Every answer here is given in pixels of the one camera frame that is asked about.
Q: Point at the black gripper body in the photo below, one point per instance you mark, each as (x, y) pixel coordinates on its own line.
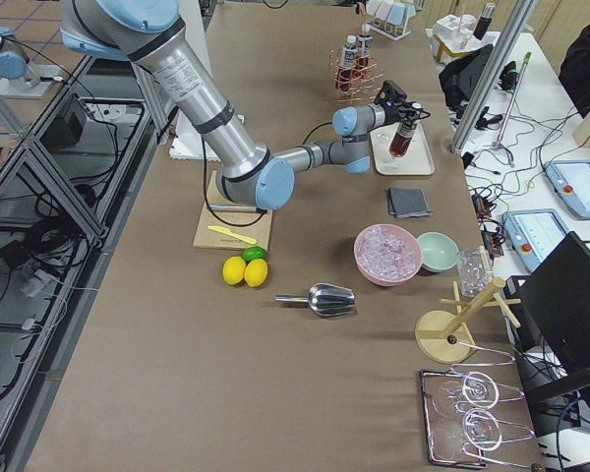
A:
(398, 112)

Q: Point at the tea bottle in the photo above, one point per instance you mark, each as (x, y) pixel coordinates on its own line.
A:
(402, 138)
(364, 42)
(346, 63)

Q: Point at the copper wire bottle basket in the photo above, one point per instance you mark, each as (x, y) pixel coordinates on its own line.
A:
(362, 86)

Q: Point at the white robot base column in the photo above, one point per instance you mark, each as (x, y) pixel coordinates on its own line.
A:
(188, 144)

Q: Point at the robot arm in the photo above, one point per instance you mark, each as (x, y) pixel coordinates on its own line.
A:
(152, 36)

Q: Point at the beige tray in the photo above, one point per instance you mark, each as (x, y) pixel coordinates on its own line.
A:
(417, 161)

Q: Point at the blue mug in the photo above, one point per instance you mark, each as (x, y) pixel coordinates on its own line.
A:
(400, 12)

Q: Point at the white cardboard box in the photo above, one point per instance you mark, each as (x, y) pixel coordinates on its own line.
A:
(453, 37)

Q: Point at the pink mug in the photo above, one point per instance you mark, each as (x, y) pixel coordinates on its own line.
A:
(384, 10)

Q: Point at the white mug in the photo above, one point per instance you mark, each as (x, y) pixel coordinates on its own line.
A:
(372, 7)

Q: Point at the pink bowl with ice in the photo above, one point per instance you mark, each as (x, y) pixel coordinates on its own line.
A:
(387, 255)

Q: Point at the green bowl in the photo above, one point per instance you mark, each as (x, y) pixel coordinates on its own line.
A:
(439, 252)

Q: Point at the wooden cutting board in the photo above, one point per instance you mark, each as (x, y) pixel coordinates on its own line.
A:
(242, 231)

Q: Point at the clear tumbler glass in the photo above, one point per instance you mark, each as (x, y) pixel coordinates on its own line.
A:
(474, 270)

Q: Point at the blue teach pendant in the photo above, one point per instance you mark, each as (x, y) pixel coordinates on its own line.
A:
(571, 180)
(533, 234)

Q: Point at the person in dark jacket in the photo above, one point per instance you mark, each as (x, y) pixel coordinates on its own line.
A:
(575, 72)

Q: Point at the black knife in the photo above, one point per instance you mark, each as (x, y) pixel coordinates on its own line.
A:
(236, 209)

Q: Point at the green lime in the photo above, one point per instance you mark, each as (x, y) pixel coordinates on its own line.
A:
(253, 253)

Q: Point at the metal scoop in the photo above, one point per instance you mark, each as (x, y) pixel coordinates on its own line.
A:
(325, 300)

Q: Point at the yellow peeler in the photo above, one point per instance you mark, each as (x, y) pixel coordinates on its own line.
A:
(230, 233)

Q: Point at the yellow lemon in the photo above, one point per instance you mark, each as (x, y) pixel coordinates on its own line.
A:
(233, 270)
(256, 272)

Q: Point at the wooden cup tree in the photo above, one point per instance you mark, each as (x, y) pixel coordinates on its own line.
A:
(445, 337)

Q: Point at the black monitor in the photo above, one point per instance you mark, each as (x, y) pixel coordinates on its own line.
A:
(555, 308)

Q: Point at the white wire cup rack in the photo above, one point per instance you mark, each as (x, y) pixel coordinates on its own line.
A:
(395, 29)

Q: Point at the aluminium frame post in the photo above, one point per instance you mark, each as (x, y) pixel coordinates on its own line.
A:
(513, 27)

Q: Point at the wire glass holder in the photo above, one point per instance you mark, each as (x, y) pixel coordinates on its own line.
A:
(459, 405)

